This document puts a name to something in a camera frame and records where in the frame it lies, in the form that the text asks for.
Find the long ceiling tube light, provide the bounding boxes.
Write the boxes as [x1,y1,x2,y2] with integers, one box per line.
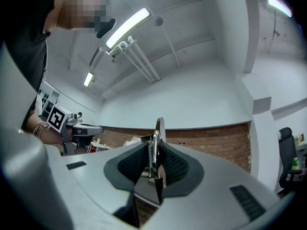
[106,7,151,49]

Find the thin wrist bracelet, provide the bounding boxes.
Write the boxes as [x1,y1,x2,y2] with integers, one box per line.
[33,122,50,137]

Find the white ceiling pipes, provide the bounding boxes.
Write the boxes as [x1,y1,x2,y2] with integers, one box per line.
[112,35,162,84]

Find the black office chair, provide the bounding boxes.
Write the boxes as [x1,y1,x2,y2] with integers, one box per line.
[277,126,302,189]

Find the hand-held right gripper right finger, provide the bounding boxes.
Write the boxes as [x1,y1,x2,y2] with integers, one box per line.
[143,142,297,230]

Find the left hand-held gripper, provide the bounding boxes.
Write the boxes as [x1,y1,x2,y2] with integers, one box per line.
[47,103,104,156]

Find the black head-worn camera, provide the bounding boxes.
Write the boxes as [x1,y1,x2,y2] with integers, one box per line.
[95,18,117,39]

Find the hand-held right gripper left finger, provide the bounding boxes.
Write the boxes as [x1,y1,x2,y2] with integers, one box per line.
[61,142,150,228]

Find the small ceiling light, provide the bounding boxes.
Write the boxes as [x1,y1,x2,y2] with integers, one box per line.
[83,71,94,87]

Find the white chair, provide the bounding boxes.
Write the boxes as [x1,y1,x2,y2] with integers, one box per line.
[123,136,142,149]

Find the small metal spring tool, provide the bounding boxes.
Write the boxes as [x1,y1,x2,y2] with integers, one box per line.
[140,116,166,186]

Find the white shelf unit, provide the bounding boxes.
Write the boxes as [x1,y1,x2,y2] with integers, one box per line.
[38,80,61,118]

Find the person's head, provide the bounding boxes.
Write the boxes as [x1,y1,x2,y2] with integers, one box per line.
[44,0,112,32]

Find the person's black shirt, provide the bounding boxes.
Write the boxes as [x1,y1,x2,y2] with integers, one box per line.
[0,0,58,93]

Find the unlit ceiling light fixture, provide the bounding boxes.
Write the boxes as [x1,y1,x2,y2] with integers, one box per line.
[89,46,106,67]

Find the person's left forearm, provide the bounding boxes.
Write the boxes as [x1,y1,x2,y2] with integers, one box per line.
[26,114,63,145]

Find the white table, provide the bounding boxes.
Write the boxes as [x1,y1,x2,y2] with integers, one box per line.
[89,138,113,153]

